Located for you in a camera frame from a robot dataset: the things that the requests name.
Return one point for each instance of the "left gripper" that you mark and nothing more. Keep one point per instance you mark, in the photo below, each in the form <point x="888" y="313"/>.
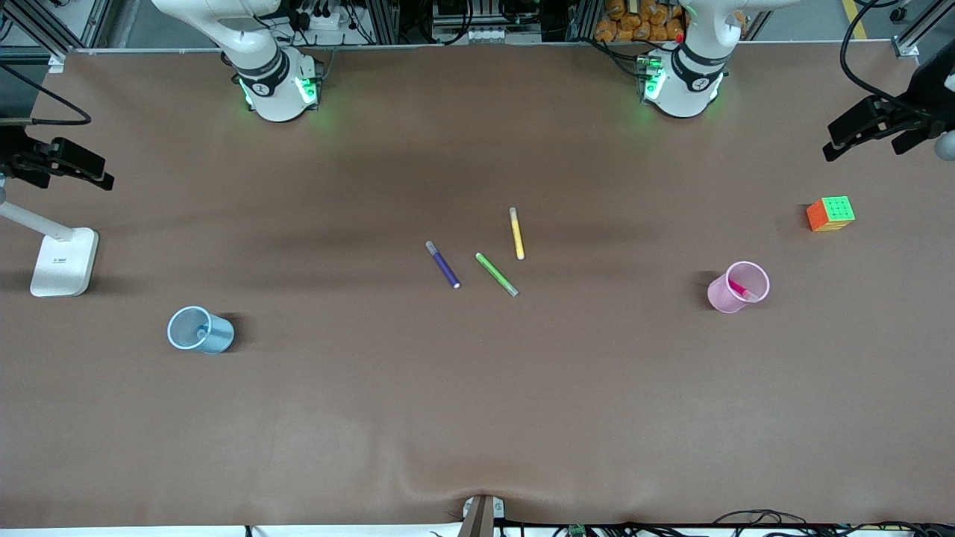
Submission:
<point x="912" y="113"/>

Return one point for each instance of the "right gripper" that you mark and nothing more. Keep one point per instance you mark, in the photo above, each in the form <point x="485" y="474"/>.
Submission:
<point x="16" y="159"/>

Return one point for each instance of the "pink marker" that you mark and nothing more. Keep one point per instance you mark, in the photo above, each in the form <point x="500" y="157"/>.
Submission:
<point x="740" y="287"/>

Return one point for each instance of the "blue marker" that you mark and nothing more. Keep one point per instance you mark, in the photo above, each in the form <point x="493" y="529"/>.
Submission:
<point x="201" y="333"/>

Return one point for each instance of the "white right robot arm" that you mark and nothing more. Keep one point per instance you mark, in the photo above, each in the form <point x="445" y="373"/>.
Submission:
<point x="261" y="45"/>

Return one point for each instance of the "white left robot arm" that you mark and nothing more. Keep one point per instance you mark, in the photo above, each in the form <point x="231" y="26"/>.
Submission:
<point x="697" y="60"/>

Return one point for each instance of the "colourful puzzle cube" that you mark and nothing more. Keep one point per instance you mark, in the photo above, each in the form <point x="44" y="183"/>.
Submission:
<point x="835" y="211"/>

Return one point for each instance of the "white desk lamp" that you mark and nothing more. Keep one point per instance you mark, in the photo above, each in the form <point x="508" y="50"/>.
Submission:
<point x="63" y="261"/>

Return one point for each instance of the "light blue cup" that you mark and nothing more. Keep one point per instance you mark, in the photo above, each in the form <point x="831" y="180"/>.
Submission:
<point x="220" y="339"/>

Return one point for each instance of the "pink cup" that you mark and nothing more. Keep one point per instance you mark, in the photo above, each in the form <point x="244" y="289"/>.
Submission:
<point x="716" y="297"/>

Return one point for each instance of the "orange snack bag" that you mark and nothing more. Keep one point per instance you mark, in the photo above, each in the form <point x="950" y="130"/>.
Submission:
<point x="634" y="26"/>

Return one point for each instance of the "white power strip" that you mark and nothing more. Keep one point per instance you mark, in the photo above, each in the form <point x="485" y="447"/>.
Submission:
<point x="328" y="21"/>

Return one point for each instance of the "yellow marker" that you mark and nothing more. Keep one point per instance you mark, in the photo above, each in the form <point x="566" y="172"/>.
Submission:
<point x="516" y="235"/>

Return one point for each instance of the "purple marker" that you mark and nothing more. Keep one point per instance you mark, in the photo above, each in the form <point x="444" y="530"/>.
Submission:
<point x="445" y="268"/>

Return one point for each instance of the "grey equipment rack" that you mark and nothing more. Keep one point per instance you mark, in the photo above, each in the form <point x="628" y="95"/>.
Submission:
<point x="485" y="33"/>

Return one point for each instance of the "green marker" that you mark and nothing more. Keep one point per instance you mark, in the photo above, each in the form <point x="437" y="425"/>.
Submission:
<point x="495" y="273"/>

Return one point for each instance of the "aluminium frame corner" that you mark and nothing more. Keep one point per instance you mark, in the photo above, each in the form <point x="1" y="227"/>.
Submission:
<point x="921" y="33"/>
<point x="45" y="30"/>

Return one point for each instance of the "aluminium camera post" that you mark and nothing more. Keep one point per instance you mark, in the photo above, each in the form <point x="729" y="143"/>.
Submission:
<point x="479" y="518"/>

